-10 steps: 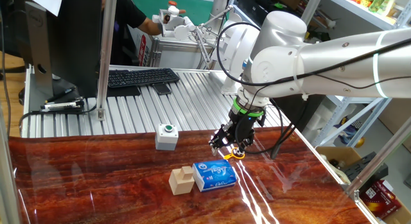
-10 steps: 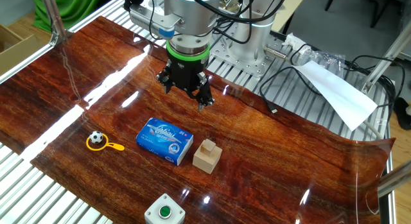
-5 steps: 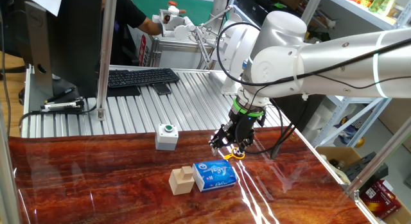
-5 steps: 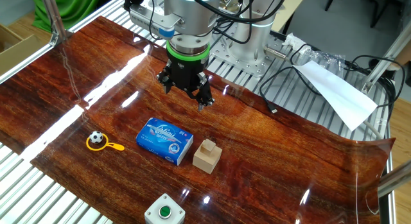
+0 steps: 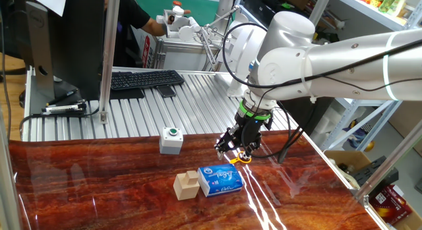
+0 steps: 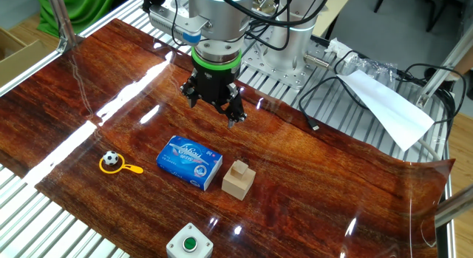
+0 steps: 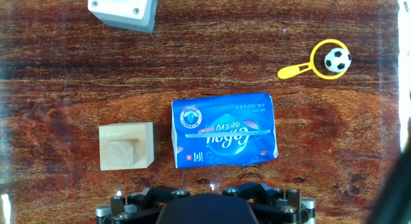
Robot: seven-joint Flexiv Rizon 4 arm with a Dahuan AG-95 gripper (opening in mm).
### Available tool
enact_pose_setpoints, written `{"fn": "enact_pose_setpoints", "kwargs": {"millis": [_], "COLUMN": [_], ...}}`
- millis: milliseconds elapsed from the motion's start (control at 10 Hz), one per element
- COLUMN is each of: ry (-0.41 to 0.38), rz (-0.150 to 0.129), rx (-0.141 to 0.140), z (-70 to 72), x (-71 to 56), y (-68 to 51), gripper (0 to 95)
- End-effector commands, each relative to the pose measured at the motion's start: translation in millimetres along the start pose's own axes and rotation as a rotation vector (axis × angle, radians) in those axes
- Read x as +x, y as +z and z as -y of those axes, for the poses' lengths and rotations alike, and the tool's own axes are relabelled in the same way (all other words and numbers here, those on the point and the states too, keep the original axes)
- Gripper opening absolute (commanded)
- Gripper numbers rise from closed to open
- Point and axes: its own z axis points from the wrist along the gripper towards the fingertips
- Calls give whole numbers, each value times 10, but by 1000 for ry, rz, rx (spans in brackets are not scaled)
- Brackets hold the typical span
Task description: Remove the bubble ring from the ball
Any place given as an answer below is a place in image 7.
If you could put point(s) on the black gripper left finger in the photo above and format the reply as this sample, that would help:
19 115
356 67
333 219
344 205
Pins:
147 198

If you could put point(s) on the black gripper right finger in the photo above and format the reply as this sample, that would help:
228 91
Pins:
266 195

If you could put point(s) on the small soccer ball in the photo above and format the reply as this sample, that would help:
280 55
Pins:
337 60

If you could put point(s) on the wooden block puzzle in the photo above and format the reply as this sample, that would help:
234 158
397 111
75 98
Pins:
125 134

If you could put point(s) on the blue tissue pack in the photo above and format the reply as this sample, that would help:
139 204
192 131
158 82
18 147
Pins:
224 131

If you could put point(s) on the grey box green button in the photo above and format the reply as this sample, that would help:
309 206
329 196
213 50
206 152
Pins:
128 15

